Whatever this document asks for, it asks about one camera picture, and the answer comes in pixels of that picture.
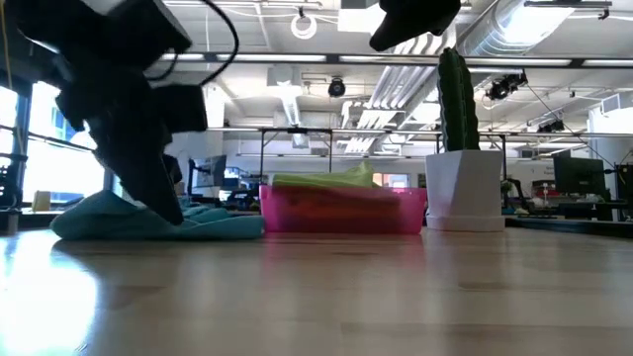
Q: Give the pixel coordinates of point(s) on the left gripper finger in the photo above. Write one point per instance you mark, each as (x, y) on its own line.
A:
(173, 169)
(143, 183)

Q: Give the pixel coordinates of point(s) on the silver ventilation duct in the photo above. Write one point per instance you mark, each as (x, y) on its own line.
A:
(494, 29)

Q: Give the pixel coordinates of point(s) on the large bright window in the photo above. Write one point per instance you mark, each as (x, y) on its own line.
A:
(59, 168)

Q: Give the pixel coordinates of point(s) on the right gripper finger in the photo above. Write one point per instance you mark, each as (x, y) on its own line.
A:
(410, 22)

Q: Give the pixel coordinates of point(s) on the pink plastic bin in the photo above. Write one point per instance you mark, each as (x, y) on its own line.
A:
(341, 212)

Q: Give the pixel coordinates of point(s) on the black ceiling camera rig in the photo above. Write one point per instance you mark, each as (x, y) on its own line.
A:
(504, 86)

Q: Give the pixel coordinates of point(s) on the pale blue microfiber towel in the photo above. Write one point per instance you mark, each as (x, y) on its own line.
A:
(212, 227)

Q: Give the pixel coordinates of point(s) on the white faceted plant pot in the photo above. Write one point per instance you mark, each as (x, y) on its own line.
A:
(462, 183)

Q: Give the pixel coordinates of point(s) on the black round ceiling fixture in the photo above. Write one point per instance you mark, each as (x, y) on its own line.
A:
(336, 88)

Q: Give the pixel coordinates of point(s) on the black desk monitor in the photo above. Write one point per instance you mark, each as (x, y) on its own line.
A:
(578, 175)

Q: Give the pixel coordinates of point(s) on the long ceiling light bar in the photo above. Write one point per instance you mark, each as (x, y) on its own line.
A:
(277, 57)
(519, 62)

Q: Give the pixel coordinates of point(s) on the green microfiber towel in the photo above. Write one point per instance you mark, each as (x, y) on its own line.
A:
(336, 178)

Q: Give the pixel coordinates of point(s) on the computer monitor on arm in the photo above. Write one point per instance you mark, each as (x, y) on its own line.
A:
(216, 168)

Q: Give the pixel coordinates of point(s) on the tan box by window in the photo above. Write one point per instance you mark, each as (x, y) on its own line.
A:
(41, 201)

